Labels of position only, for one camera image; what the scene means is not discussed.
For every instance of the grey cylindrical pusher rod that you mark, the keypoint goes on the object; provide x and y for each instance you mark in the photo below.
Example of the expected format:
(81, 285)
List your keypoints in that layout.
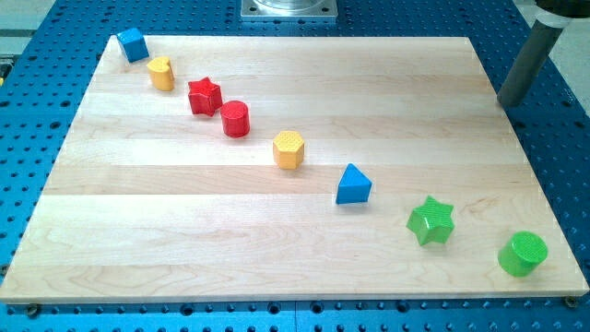
(544, 33)

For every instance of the green star block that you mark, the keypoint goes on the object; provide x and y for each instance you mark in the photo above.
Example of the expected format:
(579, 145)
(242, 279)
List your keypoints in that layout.
(431, 222)

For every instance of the red star block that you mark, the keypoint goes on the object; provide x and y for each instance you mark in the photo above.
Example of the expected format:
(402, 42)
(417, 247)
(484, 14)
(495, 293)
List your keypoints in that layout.
(204, 97)

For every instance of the wooden board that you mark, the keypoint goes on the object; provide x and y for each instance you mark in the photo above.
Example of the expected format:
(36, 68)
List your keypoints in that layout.
(147, 202)

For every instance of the green cylinder block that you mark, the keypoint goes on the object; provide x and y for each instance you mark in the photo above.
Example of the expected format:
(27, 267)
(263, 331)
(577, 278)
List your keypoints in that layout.
(522, 254)

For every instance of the blue triangle block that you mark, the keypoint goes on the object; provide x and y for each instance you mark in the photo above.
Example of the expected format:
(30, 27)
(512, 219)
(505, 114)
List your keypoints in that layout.
(354, 186)

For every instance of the yellow hexagon block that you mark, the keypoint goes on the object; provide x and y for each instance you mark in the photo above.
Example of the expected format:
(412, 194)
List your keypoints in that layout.
(288, 150)

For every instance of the red cylinder block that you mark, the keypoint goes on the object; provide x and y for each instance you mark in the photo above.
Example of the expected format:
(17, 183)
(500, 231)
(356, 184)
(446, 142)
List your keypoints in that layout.
(235, 118)

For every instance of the yellow heart block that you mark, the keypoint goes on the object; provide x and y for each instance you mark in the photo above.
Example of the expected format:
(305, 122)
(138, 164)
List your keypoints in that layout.
(161, 73)

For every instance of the blue cube block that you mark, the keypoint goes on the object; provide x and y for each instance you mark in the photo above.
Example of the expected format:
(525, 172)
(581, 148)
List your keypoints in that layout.
(133, 44)

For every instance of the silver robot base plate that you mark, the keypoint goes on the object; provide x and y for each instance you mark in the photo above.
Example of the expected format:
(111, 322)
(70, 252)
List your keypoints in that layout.
(276, 9)

